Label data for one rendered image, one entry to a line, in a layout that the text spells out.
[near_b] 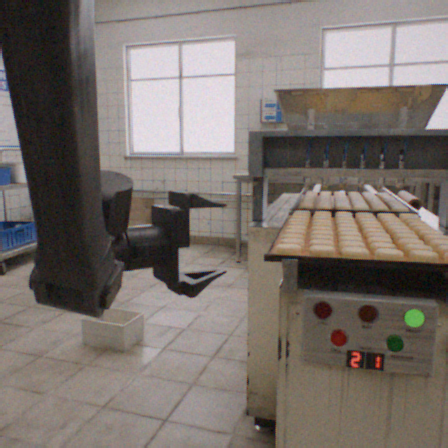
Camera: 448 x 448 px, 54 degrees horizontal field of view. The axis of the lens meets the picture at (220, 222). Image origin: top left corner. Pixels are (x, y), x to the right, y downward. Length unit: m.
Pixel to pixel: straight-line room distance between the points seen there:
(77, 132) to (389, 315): 0.68
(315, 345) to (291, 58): 4.27
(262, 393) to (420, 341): 1.00
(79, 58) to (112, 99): 5.39
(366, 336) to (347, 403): 0.16
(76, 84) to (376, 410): 0.85
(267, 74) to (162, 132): 1.44
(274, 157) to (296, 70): 3.34
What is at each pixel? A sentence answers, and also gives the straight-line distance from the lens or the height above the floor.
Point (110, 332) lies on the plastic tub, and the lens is 2.59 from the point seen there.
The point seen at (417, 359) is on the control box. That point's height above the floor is 0.73.
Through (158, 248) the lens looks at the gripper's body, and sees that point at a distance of 0.56.
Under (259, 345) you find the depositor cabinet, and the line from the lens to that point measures 1.72.
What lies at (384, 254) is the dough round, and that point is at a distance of 0.87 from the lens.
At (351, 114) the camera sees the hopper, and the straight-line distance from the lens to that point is 1.61.
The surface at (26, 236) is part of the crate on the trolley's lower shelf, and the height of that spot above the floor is 0.26.
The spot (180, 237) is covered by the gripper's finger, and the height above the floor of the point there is 1.00.
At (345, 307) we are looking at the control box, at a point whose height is 0.82.
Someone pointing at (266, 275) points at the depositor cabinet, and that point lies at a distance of 1.62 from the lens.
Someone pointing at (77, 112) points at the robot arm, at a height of 1.14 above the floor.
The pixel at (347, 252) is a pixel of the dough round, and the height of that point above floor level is 0.92.
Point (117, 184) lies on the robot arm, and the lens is 0.51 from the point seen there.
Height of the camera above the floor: 1.11
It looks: 9 degrees down
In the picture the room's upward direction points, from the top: straight up
